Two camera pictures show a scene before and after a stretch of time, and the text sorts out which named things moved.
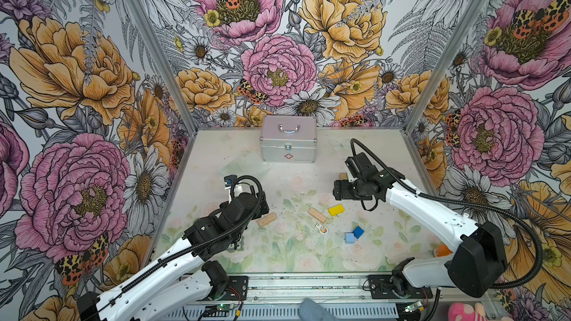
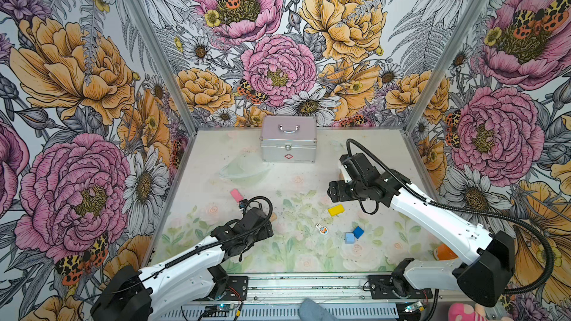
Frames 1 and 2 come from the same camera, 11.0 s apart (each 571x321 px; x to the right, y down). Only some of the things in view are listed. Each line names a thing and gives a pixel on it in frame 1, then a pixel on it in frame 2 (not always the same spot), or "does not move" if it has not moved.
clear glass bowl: [252, 166] does not move
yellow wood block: [337, 210] does not move
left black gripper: [263, 209] -> [266, 234]
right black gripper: [341, 191] does not move
